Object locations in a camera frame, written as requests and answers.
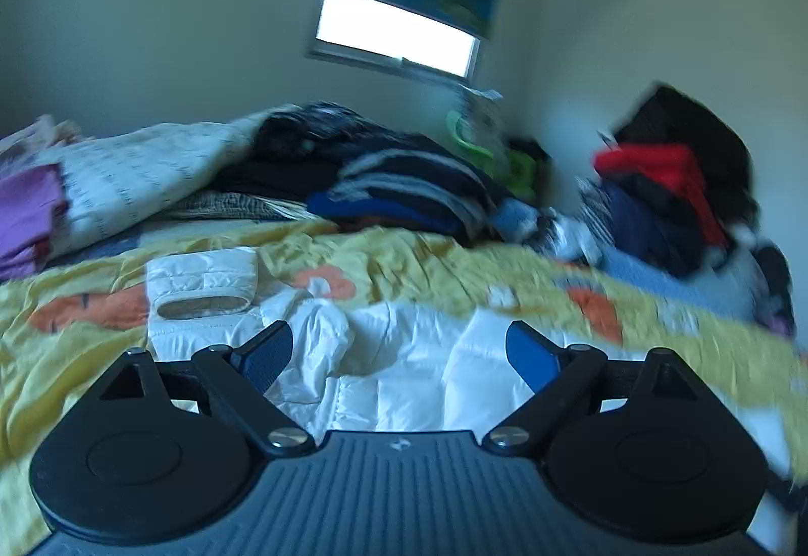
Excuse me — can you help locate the green plastic item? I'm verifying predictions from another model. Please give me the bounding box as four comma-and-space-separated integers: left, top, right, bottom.
445, 111, 537, 197

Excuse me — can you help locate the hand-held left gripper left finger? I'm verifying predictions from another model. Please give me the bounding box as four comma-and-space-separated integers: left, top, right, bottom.
99, 320, 317, 460

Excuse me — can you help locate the window with white frame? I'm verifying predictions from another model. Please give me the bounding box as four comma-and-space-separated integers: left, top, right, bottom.
307, 0, 482, 80

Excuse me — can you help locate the white patterned quilt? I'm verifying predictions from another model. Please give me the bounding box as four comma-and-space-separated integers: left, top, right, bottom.
0, 105, 304, 263

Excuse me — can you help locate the purple cloth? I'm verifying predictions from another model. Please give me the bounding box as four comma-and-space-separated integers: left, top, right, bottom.
0, 165, 69, 282

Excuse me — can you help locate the pile of dark folded clothes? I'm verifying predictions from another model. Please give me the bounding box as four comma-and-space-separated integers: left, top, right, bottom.
308, 134, 509, 244

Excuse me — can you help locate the light blue cloth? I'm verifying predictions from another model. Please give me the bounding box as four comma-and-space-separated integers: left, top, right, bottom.
492, 199, 558, 242

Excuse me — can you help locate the navy garment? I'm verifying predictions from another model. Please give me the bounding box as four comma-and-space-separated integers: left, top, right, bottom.
599, 177, 711, 279

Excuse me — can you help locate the white puffer jacket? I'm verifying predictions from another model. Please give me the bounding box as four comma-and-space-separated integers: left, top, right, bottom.
146, 245, 787, 487

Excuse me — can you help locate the black folded garment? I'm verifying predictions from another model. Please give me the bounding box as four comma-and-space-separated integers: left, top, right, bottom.
218, 102, 405, 200

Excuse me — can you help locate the red garment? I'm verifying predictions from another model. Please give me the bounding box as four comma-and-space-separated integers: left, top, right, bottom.
593, 144, 727, 244

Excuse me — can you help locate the black hanging garment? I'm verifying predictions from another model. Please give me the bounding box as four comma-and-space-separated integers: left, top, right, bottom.
615, 82, 759, 222

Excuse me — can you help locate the yellow floral bedsheet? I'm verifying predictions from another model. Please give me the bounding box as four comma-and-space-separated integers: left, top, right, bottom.
0, 218, 808, 556

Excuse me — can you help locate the black and white patterned cloth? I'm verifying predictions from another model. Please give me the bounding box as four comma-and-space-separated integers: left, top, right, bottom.
535, 177, 615, 268

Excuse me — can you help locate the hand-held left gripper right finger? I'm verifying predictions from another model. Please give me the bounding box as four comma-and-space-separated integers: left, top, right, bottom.
481, 320, 703, 459

